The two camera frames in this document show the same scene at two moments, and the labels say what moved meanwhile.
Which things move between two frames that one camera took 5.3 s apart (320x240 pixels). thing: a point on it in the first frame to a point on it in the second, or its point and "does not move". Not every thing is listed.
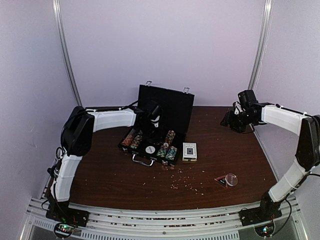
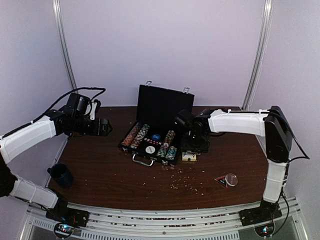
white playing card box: (189, 152) does not move
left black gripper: (157, 138) to (96, 131)
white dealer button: (150, 149) does not move
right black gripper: (228, 119) to (185, 145)
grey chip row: (137, 140) does not move
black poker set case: (164, 116) does not move
